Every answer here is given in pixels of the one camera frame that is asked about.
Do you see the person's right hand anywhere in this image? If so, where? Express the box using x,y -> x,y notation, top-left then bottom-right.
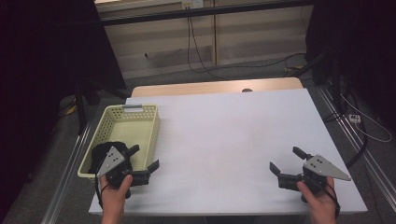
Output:
295,176 -> 340,217

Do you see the pale yellow perforated basket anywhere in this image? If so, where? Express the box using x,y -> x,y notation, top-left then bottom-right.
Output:
77,103 -> 162,184

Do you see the beige wooden cabinet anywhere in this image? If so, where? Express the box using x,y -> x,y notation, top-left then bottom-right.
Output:
93,0 -> 314,80

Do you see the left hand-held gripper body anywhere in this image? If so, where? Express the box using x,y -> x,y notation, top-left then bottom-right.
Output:
95,145 -> 152,188

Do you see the left hand-held gripper cable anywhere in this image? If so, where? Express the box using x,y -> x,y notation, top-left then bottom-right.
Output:
93,161 -> 110,209

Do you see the black t-shirt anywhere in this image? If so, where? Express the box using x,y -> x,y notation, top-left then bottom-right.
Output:
88,141 -> 129,175

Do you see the black hanging cable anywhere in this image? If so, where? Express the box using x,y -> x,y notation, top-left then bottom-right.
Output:
189,16 -> 225,80
186,16 -> 307,76

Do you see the hand-held gripper cable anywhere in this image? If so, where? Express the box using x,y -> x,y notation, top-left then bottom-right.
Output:
93,161 -> 110,209
307,176 -> 342,218

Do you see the black tripod stand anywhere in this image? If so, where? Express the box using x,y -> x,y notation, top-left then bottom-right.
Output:
73,78 -> 129,135

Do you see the black curtain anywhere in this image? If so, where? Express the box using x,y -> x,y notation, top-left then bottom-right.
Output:
304,0 -> 396,125
0,0 -> 127,188

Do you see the thick black floor cable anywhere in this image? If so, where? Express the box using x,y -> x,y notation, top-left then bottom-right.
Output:
321,77 -> 370,169

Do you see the black metal stand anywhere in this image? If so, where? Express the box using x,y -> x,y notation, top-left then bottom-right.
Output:
284,49 -> 344,117

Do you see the person's left hand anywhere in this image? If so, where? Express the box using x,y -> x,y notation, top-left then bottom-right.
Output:
99,173 -> 134,217

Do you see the black horizontal bar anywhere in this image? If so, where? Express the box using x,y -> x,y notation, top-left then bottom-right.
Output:
98,0 -> 316,27

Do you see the right hand-held gripper cable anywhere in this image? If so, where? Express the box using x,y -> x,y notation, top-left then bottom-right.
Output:
307,176 -> 342,218

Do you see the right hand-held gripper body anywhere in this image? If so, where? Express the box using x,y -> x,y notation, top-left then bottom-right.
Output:
277,154 -> 352,196

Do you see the aluminium floor rail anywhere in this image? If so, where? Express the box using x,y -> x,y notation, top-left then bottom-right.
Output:
40,119 -> 94,224
316,85 -> 396,203

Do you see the white floor cable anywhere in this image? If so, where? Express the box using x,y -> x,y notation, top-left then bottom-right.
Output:
339,92 -> 394,144

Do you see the white wall socket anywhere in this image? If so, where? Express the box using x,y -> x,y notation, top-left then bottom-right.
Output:
181,0 -> 204,9

